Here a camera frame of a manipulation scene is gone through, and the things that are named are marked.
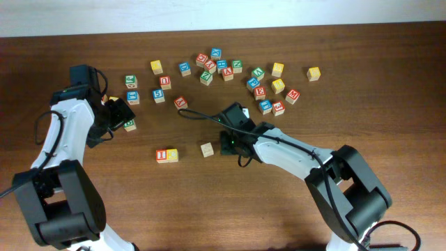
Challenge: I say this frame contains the blue L block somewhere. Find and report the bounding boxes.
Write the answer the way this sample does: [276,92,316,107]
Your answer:
[126,91,140,105]

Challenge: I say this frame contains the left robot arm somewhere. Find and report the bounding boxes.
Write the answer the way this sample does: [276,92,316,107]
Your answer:
[13,86,137,250]

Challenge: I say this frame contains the camera cable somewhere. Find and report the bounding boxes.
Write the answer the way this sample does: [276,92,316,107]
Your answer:
[0,110,66,199]
[177,107,422,251]

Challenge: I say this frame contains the green Z block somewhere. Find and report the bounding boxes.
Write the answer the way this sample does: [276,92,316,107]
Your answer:
[199,71,213,86]

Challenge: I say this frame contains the green V block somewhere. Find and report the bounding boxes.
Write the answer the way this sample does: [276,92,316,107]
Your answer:
[252,67,265,81]

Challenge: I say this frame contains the red K block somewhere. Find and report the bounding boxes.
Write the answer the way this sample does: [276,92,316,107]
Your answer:
[174,96,188,109]

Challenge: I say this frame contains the blue P block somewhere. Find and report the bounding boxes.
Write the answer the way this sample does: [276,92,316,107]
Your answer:
[247,77,260,93]

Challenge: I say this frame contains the blue H block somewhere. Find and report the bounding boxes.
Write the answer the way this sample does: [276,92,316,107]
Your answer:
[216,59,227,74]

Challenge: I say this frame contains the red I block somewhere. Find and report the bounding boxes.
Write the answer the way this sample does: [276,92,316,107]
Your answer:
[156,149,168,164]

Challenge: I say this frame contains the red 3 block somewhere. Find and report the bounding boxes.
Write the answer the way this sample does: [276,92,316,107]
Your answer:
[272,101,286,116]

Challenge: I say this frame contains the yellow block centre right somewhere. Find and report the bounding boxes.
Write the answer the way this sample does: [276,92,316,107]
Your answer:
[271,79,285,94]

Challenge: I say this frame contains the yellow S block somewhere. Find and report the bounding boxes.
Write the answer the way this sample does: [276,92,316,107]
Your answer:
[307,67,321,82]

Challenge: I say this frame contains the red E block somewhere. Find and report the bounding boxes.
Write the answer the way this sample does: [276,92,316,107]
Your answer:
[253,86,266,100]

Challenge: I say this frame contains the blue 1 block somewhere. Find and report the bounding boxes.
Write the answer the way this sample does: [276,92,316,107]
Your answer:
[259,100,272,115]

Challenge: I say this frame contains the yellow block upper left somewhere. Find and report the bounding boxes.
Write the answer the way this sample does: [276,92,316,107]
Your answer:
[150,60,163,75]

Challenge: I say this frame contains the red M block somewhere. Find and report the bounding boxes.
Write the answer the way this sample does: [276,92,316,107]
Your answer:
[285,89,300,105]

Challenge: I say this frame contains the blue D block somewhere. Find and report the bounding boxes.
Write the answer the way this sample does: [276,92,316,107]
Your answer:
[178,62,191,77]

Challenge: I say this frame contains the red U block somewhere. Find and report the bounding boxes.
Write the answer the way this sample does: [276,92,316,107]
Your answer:
[160,76,171,90]

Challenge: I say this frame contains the blue 5 block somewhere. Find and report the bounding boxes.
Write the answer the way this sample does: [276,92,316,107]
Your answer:
[152,89,165,103]

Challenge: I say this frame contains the red X block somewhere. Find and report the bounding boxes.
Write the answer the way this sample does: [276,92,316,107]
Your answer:
[203,59,217,74]

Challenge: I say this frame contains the green R block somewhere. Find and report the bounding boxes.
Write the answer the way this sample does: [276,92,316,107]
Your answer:
[201,142,214,158]

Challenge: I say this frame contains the yellow block upper right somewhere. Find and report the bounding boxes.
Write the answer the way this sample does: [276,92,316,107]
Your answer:
[271,63,284,77]

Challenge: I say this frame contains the green J block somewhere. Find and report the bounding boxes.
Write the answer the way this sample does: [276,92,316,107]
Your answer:
[125,75,138,89]

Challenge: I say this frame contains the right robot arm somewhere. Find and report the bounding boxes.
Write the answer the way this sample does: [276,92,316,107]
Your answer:
[223,120,392,250]

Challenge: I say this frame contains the left camera cable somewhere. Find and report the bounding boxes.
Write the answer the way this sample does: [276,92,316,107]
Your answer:
[0,110,66,199]

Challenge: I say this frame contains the red G block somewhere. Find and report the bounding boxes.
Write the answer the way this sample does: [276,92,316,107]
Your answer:
[196,53,208,68]

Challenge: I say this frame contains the green N block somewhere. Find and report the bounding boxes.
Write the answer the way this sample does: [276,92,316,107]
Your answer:
[231,60,243,73]

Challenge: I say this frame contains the red A block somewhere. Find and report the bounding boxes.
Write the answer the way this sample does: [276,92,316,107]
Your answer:
[221,67,234,81]

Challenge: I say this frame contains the yellow C block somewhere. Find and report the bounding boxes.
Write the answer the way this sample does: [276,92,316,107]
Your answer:
[167,149,179,162]

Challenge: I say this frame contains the green 8 block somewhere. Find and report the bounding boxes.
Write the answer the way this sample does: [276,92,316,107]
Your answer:
[123,119,137,132]

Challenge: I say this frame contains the right camera cable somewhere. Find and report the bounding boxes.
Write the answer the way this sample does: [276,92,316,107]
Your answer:
[177,107,422,251]

